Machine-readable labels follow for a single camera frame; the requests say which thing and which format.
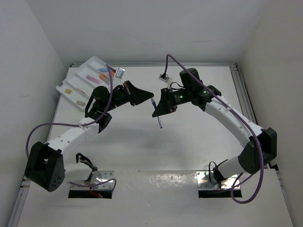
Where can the blue pen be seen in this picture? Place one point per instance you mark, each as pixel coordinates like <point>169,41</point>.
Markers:
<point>155,108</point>

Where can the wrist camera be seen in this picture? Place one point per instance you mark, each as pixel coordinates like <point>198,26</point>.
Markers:
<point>163,77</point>
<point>119,73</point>

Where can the metal base plate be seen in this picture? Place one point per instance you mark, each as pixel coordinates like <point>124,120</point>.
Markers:
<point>206,182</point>
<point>98,180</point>

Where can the blue highlighter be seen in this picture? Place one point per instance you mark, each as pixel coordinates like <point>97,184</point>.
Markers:
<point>103,70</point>

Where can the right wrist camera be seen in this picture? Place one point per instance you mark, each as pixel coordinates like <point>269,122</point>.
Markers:
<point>163,77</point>

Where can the white eraser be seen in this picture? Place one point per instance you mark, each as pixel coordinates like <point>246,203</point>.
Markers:
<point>80,103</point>

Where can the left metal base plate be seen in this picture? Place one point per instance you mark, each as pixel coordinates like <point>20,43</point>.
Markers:
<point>98,180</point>

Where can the purple pink highlighter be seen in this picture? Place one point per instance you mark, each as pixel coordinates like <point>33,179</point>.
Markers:
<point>94,80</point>

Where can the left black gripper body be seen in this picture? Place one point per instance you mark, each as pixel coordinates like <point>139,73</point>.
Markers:
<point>129,93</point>

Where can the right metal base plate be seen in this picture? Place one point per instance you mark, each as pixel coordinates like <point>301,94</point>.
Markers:
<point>206,182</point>

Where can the yellow eraser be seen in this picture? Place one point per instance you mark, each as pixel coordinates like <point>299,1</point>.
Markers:
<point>68,91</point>

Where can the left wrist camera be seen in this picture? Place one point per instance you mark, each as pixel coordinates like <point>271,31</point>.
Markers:
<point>119,73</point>

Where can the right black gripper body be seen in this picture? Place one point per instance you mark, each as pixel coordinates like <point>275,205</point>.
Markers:
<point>169,94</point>

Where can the white compartment tray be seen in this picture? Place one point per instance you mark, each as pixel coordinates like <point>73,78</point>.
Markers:
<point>77,79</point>

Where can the orange capped white highlighter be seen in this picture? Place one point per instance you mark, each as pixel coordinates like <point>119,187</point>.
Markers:
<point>103,77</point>

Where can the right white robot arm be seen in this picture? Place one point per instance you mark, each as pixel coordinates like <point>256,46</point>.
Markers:
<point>254,139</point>

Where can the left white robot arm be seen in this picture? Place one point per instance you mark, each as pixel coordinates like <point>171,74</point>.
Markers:
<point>45,165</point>

